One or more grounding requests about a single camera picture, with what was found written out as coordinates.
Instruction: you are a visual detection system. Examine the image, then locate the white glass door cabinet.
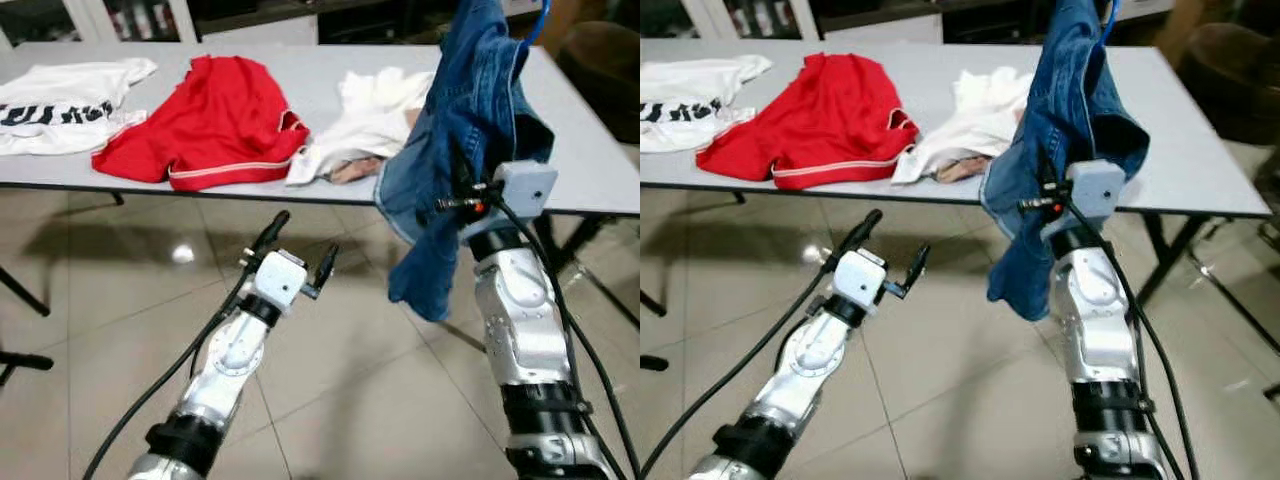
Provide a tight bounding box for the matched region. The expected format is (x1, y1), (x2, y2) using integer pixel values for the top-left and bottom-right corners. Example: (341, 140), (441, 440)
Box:
(640, 0), (946, 46)
(0, 0), (321, 47)

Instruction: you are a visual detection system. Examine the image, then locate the plain white garment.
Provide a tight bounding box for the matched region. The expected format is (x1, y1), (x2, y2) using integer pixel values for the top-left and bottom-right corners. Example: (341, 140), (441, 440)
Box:
(890, 67), (1041, 186)
(285, 67), (437, 188)

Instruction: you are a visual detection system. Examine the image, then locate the white T-shirt black print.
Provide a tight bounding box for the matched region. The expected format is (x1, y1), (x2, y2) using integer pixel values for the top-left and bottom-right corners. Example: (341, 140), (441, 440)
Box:
(640, 53), (774, 154)
(0, 57), (159, 158)

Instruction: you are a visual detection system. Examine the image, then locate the blue denim garment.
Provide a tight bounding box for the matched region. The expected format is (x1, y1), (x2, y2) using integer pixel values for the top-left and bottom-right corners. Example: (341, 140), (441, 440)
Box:
(980, 0), (1151, 323)
(374, 0), (557, 323)

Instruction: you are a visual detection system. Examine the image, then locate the brown chair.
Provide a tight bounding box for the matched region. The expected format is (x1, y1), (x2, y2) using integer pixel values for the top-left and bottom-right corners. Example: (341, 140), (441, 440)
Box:
(1180, 22), (1280, 146)
(555, 20), (640, 141)

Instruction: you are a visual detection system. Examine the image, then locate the red garment white trim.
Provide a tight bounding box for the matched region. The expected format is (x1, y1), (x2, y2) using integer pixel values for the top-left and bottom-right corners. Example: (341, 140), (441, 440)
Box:
(92, 55), (312, 193)
(696, 52), (921, 191)

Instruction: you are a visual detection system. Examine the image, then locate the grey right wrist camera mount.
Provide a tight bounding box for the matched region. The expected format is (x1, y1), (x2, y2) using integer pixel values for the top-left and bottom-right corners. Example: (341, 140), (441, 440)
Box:
(1063, 160), (1128, 223)
(494, 160), (559, 221)

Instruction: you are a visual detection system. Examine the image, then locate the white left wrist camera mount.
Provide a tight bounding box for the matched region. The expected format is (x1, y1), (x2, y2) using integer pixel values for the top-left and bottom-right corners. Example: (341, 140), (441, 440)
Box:
(833, 250), (889, 313)
(248, 250), (309, 313)

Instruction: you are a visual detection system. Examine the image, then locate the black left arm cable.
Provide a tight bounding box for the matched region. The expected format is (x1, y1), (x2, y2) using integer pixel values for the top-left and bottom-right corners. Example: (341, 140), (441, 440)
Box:
(83, 262), (263, 480)
(640, 262), (851, 480)

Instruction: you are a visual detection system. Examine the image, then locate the grey table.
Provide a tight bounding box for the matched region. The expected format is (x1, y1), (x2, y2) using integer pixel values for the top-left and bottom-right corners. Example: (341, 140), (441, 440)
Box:
(640, 36), (1280, 356)
(0, 40), (640, 331)

